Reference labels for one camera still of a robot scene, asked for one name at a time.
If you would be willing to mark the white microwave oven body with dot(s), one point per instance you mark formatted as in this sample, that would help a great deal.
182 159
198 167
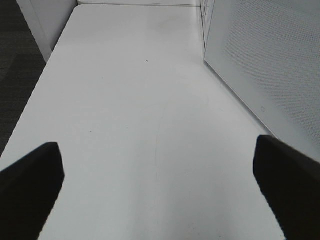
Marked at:
207 8

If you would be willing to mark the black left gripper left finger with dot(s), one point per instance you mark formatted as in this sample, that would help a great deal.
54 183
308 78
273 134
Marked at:
29 189

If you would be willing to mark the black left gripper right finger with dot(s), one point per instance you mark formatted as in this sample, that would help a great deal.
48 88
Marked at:
290 183

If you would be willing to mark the white side partition panel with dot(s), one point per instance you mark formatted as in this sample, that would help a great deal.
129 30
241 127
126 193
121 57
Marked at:
46 20

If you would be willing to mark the white microwave door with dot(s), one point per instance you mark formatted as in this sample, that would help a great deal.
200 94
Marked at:
268 53

